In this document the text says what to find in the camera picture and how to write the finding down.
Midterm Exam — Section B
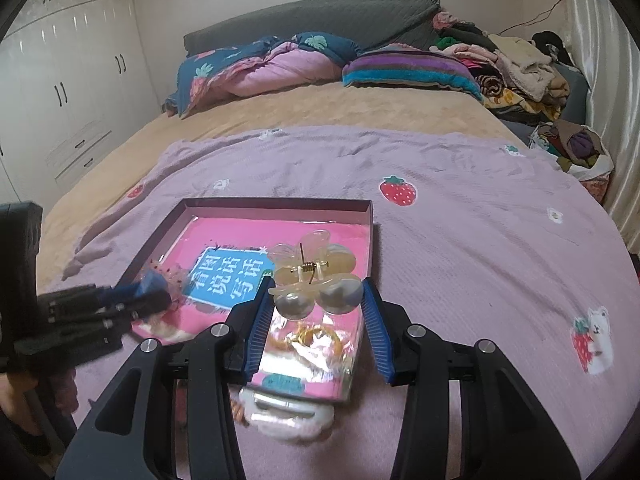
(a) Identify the grey cushion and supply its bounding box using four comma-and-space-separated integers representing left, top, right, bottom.
562, 65, 590, 126

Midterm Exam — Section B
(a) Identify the shiny white curtain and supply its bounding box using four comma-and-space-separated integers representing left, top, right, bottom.
562, 0, 640, 261

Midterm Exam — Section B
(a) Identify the striped pillow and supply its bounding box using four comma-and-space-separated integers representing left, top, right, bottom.
341, 45, 484, 104

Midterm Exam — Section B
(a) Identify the pink book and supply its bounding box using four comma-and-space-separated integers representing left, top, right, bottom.
131, 215, 373, 403

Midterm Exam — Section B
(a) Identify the orange spiral hair tie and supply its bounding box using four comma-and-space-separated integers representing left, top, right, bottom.
267, 324, 347, 361

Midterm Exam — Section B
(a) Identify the person's left hand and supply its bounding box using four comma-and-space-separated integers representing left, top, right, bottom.
0, 372, 38, 436

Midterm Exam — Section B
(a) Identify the bag of clothes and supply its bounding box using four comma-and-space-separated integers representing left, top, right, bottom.
529, 120, 615, 187

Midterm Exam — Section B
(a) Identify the grey quilted headboard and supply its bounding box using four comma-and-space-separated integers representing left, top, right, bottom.
182, 0, 443, 58

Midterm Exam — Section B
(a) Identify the shallow cardboard box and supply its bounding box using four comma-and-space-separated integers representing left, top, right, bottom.
116, 198, 375, 406

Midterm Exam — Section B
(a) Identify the white hair claw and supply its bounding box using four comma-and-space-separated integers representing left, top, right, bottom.
232, 385, 335, 442

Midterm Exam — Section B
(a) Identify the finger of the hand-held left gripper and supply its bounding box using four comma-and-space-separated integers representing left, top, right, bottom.
39, 272, 171, 313
14, 292, 174, 361

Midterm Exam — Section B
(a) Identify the blue and pink quilt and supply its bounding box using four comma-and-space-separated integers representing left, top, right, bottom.
162, 32, 371, 120

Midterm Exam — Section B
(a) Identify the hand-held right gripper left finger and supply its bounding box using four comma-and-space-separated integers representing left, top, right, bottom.
55, 277, 276, 480

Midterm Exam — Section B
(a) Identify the pile of clothes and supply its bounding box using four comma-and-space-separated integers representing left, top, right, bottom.
430, 10, 573, 122

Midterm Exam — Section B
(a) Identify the white wardrobe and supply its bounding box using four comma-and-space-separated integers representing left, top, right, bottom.
0, 0, 137, 196

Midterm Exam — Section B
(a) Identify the beige butterfly hair claw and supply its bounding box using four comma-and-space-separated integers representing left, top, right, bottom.
266, 230, 363, 319

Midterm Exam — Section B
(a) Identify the brown spotted bow clip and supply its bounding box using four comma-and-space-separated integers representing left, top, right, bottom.
142, 260, 190, 311

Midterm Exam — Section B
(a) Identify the beige bedspread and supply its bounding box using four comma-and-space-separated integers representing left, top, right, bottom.
37, 80, 526, 281

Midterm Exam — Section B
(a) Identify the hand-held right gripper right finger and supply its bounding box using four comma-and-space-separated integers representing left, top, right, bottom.
361, 277, 583, 480

